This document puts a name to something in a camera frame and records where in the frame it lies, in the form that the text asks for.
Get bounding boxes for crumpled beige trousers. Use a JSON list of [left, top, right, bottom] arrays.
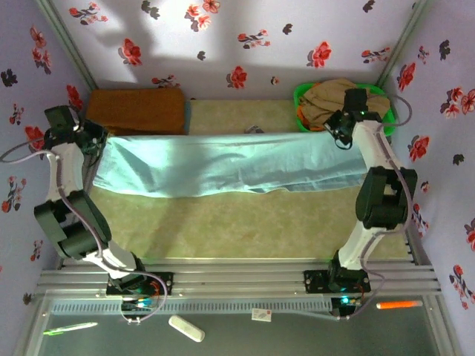
[[298, 78, 390, 133]]

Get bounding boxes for folded mustard trousers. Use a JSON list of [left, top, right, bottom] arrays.
[[85, 88, 186, 136]]

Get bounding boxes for green plastic basket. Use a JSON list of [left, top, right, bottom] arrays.
[[292, 83, 394, 137]]

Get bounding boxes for right controller circuit board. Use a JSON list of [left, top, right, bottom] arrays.
[[331, 295, 363, 309]]

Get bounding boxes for green white pen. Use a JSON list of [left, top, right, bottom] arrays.
[[42, 321, 99, 337]]

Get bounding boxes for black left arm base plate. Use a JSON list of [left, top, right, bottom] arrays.
[[105, 271, 174, 297]]

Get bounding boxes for orange marker pen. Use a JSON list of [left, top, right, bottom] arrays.
[[376, 300, 423, 311]]

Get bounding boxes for grey slotted cable duct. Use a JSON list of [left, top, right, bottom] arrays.
[[50, 298, 333, 316]]

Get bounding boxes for white remote control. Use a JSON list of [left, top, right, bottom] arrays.
[[168, 314, 206, 343]]

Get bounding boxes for aluminium corner post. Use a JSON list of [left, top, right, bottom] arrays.
[[36, 0, 96, 90], [376, 0, 435, 89]]

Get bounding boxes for orange cloth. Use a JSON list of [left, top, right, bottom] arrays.
[[296, 107, 324, 131]]

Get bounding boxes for controller circuit board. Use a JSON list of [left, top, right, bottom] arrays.
[[331, 295, 363, 309], [122, 297, 157, 312]]

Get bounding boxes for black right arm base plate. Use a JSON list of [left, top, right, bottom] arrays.
[[303, 269, 372, 294]]

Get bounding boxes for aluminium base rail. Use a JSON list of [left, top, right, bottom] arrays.
[[36, 258, 442, 297]]

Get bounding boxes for left controller circuit board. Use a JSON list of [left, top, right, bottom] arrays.
[[122, 297, 157, 312]]

